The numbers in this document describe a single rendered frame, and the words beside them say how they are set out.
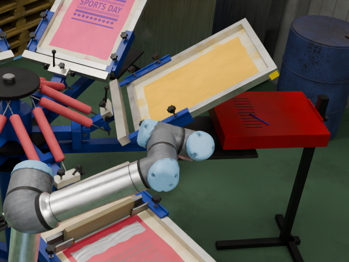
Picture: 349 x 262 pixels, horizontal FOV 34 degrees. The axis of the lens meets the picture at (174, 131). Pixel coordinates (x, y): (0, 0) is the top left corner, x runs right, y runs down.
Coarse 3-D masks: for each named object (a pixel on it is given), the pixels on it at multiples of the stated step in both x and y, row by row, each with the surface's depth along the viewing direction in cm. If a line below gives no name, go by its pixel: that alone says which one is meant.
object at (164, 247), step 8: (136, 216) 268; (120, 224) 263; (128, 224) 263; (144, 224) 264; (104, 232) 258; (112, 232) 258; (144, 232) 260; (152, 232) 260; (128, 240) 255; (136, 240) 256; (152, 240) 256; (160, 240) 257; (120, 248) 251; (160, 248) 253; (168, 248) 253; (168, 256) 249; (176, 256) 250
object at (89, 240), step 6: (96, 234) 256; (102, 234) 257; (84, 240) 253; (90, 240) 253; (96, 240) 253; (72, 246) 249; (78, 246) 249; (114, 246) 251; (66, 252) 246; (72, 252) 246; (108, 252) 248; (114, 252) 249; (72, 258) 243; (90, 258) 244; (96, 258) 245; (102, 258) 245
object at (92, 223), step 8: (128, 200) 261; (112, 208) 256; (120, 208) 258; (128, 208) 262; (96, 216) 251; (104, 216) 253; (112, 216) 257; (120, 216) 261; (80, 224) 246; (88, 224) 248; (96, 224) 252; (104, 224) 256; (64, 232) 244; (72, 232) 244; (80, 232) 248; (88, 232) 251; (64, 240) 247
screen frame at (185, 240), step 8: (152, 216) 269; (160, 224) 265; (168, 224) 261; (176, 232) 257; (184, 232) 257; (184, 240) 253; (192, 240) 254; (192, 248) 250; (200, 248) 250; (200, 256) 247; (208, 256) 247
